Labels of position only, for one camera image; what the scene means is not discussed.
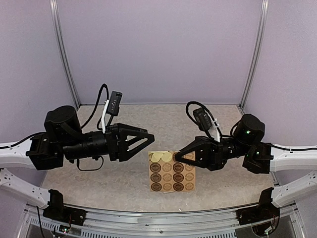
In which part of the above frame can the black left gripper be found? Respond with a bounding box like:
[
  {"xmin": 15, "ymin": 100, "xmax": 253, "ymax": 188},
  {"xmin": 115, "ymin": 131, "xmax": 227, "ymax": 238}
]
[{"xmin": 61, "ymin": 123, "xmax": 156, "ymax": 163}]

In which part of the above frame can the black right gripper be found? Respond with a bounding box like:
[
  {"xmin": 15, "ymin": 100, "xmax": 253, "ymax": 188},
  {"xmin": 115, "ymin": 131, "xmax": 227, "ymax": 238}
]
[{"xmin": 175, "ymin": 135, "xmax": 250, "ymax": 171}]

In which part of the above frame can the brown seal sticker sheet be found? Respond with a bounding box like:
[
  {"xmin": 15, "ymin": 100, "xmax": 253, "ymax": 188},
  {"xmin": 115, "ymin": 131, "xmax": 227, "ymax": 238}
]
[{"xmin": 148, "ymin": 151, "xmax": 196, "ymax": 192}]

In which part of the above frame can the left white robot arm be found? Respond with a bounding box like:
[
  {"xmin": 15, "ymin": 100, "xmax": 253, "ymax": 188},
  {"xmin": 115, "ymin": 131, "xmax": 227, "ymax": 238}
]
[{"xmin": 0, "ymin": 105, "xmax": 155, "ymax": 221}]

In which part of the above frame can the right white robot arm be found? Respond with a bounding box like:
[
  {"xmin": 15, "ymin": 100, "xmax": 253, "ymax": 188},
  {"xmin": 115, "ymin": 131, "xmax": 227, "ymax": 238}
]
[{"xmin": 174, "ymin": 114, "xmax": 317, "ymax": 220}]

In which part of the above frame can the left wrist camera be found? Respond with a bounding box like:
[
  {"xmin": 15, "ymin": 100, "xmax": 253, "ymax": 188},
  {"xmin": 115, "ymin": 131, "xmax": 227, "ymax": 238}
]
[{"xmin": 107, "ymin": 91, "xmax": 123, "ymax": 117}]

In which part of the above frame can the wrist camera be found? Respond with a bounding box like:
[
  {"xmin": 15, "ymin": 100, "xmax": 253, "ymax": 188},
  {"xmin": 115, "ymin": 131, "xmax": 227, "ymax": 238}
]
[
  {"xmin": 193, "ymin": 108, "xmax": 212, "ymax": 131},
  {"xmin": 107, "ymin": 91, "xmax": 123, "ymax": 117}
]

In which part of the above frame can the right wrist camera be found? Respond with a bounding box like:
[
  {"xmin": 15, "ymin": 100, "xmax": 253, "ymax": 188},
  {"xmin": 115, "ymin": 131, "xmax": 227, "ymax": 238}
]
[{"xmin": 193, "ymin": 108, "xmax": 212, "ymax": 131}]

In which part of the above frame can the black left camera cable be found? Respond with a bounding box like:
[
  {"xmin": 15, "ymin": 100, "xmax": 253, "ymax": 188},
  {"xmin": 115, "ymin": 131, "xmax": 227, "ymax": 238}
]
[{"xmin": 80, "ymin": 83, "xmax": 109, "ymax": 128}]

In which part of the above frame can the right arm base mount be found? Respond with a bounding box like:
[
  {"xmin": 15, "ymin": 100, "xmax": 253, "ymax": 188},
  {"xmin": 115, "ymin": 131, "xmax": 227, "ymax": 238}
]
[{"xmin": 236, "ymin": 206, "xmax": 280, "ymax": 225}]

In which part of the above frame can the front aluminium rail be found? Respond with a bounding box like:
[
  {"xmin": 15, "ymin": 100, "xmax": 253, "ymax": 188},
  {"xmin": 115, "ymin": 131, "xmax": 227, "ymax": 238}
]
[{"xmin": 17, "ymin": 203, "xmax": 307, "ymax": 238}]

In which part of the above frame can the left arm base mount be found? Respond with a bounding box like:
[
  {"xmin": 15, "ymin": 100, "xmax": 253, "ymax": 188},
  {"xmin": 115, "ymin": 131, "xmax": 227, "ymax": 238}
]
[{"xmin": 43, "ymin": 206, "xmax": 87, "ymax": 226}]

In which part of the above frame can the left aluminium frame post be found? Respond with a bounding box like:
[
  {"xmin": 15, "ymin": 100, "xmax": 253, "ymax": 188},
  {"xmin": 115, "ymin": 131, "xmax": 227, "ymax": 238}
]
[{"xmin": 50, "ymin": 0, "xmax": 81, "ymax": 110}]

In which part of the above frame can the aluminium frame post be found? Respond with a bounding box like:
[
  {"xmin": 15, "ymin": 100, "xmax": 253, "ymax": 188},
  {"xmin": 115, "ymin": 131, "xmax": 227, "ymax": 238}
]
[
  {"xmin": 50, "ymin": 0, "xmax": 81, "ymax": 110},
  {"xmin": 239, "ymin": 0, "xmax": 269, "ymax": 112}
]

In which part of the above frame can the right aluminium frame post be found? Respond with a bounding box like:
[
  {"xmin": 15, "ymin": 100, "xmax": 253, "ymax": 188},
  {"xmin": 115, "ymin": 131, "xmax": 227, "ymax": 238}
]
[{"xmin": 239, "ymin": 0, "xmax": 269, "ymax": 112}]

